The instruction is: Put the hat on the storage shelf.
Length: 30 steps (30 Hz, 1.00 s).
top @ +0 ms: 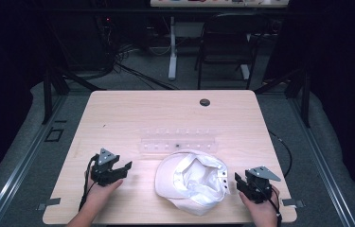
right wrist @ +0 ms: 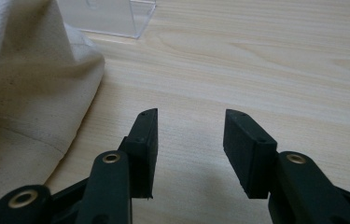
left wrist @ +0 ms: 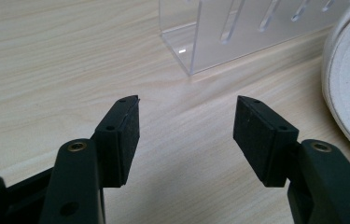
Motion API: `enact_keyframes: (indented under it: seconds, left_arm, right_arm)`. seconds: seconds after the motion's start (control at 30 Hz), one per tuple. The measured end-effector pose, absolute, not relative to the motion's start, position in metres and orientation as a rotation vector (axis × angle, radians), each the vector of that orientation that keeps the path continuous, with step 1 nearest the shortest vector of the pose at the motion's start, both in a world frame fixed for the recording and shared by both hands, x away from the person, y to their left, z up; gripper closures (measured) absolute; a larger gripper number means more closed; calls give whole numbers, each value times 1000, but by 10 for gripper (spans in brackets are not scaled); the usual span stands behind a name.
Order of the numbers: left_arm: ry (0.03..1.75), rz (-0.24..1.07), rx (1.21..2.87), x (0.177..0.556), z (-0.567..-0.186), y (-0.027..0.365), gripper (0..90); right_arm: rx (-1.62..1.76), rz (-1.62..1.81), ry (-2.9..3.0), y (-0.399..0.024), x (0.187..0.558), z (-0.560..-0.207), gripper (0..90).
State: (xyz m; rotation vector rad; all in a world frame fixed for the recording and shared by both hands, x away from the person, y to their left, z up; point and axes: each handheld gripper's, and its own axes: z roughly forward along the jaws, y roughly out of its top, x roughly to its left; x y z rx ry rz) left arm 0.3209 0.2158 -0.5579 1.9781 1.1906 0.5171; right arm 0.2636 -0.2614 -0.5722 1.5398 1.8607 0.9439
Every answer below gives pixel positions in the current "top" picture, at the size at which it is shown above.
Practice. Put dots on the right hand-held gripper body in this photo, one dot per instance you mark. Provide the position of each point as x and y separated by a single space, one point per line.
258 186

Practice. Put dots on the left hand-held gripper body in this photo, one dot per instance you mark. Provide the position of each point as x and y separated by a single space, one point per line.
104 171

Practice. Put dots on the white cap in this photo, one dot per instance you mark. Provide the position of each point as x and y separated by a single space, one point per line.
191 181

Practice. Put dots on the clear acrylic rack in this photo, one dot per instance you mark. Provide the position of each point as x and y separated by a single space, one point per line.
178 142

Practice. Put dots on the person's left hand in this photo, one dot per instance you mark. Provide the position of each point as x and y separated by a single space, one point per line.
101 192

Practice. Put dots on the person's right hand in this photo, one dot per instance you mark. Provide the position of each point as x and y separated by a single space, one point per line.
260 209

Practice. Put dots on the grey tape strip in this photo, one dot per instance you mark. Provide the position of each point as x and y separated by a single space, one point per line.
292 203
49 203

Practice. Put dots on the black tape square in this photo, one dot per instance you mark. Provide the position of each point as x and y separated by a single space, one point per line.
54 135

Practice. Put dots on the dark round table grommet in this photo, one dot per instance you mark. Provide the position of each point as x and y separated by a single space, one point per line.
204 102

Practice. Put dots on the black metal stand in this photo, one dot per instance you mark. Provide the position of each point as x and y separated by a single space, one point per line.
304 94
48 94

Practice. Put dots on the white desk leg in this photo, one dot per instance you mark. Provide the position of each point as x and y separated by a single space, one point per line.
172 53

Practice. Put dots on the black chair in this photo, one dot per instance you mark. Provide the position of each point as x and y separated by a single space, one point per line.
228 38

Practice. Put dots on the light background desk top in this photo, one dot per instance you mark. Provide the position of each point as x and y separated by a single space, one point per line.
219 3

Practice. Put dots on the aluminium floor rail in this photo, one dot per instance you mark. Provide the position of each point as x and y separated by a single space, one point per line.
17 167
320 164

